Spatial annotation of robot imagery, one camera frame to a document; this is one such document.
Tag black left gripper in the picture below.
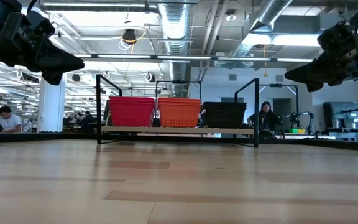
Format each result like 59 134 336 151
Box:
0 0 86 86

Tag white square pillar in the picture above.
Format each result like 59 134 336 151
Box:
37 76 67 133

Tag black metal wooden board shelf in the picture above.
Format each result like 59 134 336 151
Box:
95 73 260 149

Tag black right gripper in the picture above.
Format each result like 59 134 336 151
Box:
284 2 358 93

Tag silver spiral ventilation duct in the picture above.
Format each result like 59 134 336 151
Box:
222 0 294 70
157 0 196 98

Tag long ceiling light strip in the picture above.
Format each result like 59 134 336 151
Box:
73 54 315 62

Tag black aluminium table frame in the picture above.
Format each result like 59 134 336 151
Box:
0 132 358 153

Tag black ceiling device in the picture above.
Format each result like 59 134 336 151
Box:
122 28 138 45

